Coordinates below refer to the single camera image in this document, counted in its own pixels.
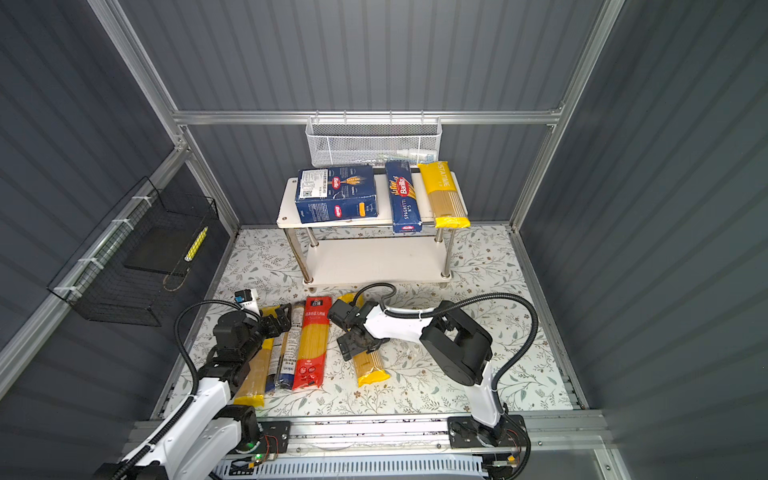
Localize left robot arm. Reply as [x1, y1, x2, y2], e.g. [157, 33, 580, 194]
[93, 300, 292, 479]

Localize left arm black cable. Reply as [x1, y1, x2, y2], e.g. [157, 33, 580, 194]
[110, 298, 262, 480]

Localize items in white basket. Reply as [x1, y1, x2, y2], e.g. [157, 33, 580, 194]
[349, 148, 439, 167]

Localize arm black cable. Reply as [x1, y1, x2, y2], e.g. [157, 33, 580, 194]
[110, 298, 262, 480]
[350, 281, 540, 391]

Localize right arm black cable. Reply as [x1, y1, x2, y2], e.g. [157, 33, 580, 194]
[350, 281, 540, 391]

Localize yellow spaghetti bag far left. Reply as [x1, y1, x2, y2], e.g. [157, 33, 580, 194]
[233, 338, 275, 407]

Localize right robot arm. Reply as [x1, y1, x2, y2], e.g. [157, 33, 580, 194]
[328, 300, 522, 448]

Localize yellow Pasta Time bag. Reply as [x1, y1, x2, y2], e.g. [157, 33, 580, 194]
[418, 161, 471, 229]
[337, 292, 392, 388]

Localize red spaghetti bag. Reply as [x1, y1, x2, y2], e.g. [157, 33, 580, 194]
[292, 296, 332, 390]

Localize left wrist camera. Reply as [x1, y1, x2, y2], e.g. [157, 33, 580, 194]
[234, 289, 260, 315]

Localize dark blue Barilla box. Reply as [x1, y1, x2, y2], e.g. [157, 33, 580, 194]
[295, 165, 378, 224]

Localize blue Barilla spaghetti box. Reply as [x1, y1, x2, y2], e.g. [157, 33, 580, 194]
[385, 160, 423, 233]

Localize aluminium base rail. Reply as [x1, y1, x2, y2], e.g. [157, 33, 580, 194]
[119, 413, 607, 463]

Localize black wire basket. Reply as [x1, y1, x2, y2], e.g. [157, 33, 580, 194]
[48, 181, 218, 327]

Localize floral table mat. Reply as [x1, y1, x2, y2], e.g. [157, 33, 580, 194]
[188, 224, 573, 417]

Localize white two-tier shelf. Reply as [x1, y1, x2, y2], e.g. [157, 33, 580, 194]
[277, 174, 458, 290]

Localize clear blue spaghetti bag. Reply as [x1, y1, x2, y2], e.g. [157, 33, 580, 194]
[266, 303, 304, 393]

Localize white wire mesh basket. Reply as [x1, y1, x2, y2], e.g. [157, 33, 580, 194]
[305, 118, 443, 168]

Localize yellow tag in basket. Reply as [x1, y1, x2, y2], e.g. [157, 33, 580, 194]
[183, 226, 209, 263]

